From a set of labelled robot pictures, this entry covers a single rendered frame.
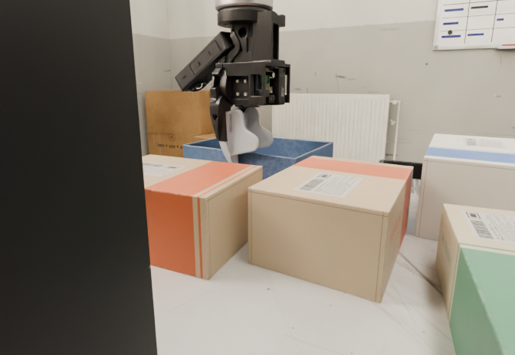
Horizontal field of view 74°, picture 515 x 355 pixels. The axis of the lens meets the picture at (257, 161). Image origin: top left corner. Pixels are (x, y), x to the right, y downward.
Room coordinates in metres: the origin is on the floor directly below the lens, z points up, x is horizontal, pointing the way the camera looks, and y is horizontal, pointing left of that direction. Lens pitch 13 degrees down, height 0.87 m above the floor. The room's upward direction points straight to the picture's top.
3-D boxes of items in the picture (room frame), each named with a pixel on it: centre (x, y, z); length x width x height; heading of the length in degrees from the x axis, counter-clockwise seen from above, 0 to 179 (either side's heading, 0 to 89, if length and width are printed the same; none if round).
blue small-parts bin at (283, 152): (0.55, 0.00, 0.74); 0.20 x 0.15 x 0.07; 59
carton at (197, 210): (0.35, 0.09, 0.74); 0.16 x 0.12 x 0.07; 66
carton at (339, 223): (0.33, -0.08, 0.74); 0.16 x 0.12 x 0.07; 150
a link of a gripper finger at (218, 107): (0.46, 0.04, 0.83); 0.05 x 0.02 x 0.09; 149
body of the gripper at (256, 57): (0.47, 0.01, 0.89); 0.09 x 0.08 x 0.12; 59
